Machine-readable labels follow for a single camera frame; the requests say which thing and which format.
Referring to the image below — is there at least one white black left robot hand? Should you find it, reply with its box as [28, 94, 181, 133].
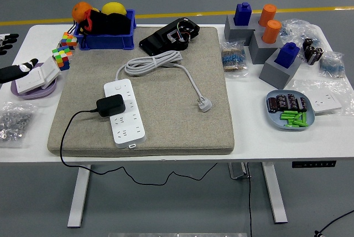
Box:
[0, 33, 39, 84]

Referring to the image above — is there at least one thin black plug cord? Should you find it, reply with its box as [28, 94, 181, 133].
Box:
[60, 109, 219, 187]

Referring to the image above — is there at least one black plug adapter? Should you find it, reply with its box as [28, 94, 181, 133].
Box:
[96, 94, 126, 118]

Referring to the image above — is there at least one purple plate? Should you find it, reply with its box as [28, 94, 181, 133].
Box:
[10, 62, 58, 100]

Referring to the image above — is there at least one large colourful puzzle cube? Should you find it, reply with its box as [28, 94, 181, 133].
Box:
[51, 45, 74, 71]

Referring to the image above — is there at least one small colourful puzzle cube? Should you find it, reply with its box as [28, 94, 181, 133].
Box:
[59, 32, 78, 51]

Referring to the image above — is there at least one orange fruit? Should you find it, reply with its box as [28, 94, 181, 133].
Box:
[71, 1, 93, 23]

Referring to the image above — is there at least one blue plastic bin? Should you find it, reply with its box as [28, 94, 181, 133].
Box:
[73, 9, 137, 51]

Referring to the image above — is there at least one black cloth pouch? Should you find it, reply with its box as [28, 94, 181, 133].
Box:
[76, 9, 132, 37]

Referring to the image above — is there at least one yellow lemon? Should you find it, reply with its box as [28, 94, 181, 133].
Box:
[101, 1, 127, 16]

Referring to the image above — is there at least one white power strip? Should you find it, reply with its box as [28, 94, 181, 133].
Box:
[103, 78, 147, 149]

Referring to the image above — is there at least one white table leg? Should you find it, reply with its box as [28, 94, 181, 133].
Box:
[261, 162, 288, 224]
[67, 164, 92, 228]

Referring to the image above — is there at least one black open electronic device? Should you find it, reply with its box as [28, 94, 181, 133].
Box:
[138, 17, 200, 57]

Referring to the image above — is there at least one grey-brown mat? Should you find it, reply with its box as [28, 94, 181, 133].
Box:
[46, 26, 236, 157]

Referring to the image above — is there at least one bag of blue resistors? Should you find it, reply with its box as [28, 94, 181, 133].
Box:
[220, 40, 249, 79]
[317, 50, 346, 79]

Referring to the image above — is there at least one grey block holder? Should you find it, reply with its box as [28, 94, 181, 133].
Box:
[248, 29, 284, 65]
[258, 47, 302, 90]
[223, 14, 262, 47]

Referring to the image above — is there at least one blue square peg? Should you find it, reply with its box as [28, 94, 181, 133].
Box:
[233, 2, 253, 27]
[273, 42, 301, 69]

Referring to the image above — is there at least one orange cylinder peg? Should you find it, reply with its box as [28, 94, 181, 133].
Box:
[261, 19, 282, 44]
[258, 4, 277, 27]

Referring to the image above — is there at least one blue-grey plate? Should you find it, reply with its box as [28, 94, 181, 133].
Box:
[265, 89, 316, 131]

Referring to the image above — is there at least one large clear plastic bag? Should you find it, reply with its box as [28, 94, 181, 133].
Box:
[279, 18, 324, 52]

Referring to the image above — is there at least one bag of black capacitors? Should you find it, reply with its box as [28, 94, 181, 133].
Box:
[301, 37, 324, 66]

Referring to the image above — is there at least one black table control panel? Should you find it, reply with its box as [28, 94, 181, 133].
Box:
[291, 160, 337, 168]

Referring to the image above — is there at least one clear bag around socket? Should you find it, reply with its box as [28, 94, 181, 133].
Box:
[293, 78, 354, 116]

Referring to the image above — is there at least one flat white wall switch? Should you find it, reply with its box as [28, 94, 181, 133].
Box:
[15, 68, 46, 95]

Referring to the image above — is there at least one grey power strip cable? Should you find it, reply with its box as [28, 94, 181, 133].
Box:
[114, 50, 213, 113]

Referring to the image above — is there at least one metal bracket under table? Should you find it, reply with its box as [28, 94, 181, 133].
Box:
[228, 162, 251, 179]

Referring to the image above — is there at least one black hanging power cable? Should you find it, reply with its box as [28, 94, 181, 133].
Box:
[245, 162, 254, 237]

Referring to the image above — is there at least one white wall socket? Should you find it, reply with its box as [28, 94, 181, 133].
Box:
[311, 91, 343, 115]

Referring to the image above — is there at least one black floor cable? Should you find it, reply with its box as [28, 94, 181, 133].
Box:
[315, 209, 354, 237]

